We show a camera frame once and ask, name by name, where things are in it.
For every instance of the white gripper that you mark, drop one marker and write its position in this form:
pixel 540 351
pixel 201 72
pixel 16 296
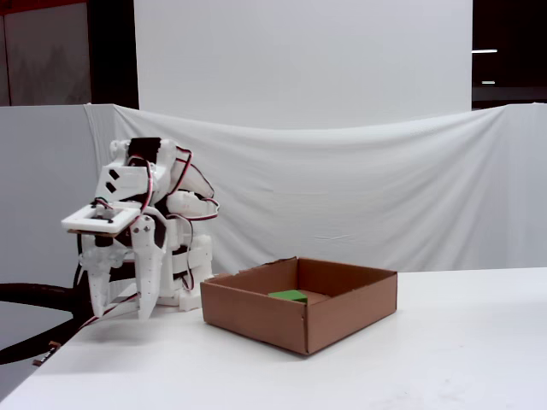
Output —
pixel 146 248

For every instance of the green cube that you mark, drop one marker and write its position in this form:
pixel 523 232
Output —
pixel 288 294

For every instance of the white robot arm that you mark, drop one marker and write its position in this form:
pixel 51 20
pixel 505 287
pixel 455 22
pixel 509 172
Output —
pixel 192 203

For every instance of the brown cardboard box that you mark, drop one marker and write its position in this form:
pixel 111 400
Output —
pixel 256 314

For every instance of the black curved chair armrest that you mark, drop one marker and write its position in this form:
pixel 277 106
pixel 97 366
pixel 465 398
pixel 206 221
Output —
pixel 38 294

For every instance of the grey partition panel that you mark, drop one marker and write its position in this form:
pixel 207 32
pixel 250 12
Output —
pixel 38 192

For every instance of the brown cabinet door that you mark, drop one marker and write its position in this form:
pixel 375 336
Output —
pixel 47 55

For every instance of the white draped cloth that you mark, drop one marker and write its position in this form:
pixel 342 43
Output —
pixel 342 192

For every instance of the white backdrop panel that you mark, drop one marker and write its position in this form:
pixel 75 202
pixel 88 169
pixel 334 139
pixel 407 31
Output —
pixel 320 60

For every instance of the long ceiling light strip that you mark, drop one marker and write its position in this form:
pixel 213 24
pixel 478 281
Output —
pixel 485 51

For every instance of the white camera mount with board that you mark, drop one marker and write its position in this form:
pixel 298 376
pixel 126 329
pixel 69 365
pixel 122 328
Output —
pixel 77 222

